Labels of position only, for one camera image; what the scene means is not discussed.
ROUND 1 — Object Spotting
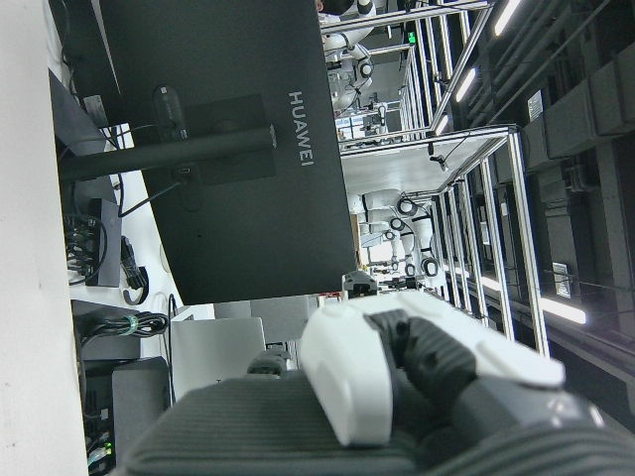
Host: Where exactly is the black power adapter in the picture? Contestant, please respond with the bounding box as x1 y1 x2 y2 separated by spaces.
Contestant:
152 84 189 143

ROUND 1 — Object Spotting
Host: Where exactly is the black Huawei monitor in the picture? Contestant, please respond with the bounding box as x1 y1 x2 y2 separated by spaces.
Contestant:
96 0 357 306

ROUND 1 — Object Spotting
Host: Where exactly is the dark grey computer case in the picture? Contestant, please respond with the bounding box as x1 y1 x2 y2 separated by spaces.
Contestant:
111 356 173 447

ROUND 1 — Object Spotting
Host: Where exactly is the black network device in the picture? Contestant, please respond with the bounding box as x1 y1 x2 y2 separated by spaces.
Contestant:
81 361 118 476

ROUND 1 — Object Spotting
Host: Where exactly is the aluminium frame cell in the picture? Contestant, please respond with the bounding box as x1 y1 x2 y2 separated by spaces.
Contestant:
320 0 492 143
339 123 551 358

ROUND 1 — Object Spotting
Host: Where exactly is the black docking box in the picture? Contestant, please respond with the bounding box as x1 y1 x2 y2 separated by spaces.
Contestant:
66 197 124 289

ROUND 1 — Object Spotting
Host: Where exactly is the right robot hand white grey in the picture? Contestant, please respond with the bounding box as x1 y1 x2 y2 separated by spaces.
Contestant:
116 271 635 476

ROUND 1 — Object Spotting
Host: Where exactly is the black coiled strap cable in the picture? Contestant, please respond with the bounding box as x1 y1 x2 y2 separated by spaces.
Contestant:
120 236 150 306

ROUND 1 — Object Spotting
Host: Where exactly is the black monitor stand pole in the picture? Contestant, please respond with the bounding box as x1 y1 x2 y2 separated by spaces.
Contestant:
56 124 276 183

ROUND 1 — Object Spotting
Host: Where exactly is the black monitor cable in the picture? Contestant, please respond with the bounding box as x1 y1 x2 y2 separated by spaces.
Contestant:
116 171 192 219

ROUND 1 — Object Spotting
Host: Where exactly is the white humanoid robot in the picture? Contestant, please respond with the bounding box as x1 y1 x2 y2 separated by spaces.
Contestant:
321 19 376 108
348 187 441 279

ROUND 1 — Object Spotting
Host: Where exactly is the black cable bundle green tie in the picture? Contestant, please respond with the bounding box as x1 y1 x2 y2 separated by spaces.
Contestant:
78 311 170 348

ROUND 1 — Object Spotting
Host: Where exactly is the black computer monitor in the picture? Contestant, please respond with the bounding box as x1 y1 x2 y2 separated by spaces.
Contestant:
49 0 123 100

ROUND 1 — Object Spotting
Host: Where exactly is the white computer case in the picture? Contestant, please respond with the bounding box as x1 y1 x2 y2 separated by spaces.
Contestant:
170 316 267 403

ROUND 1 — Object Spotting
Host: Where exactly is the small black frame camera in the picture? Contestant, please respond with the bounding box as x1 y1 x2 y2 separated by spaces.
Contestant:
428 142 450 173

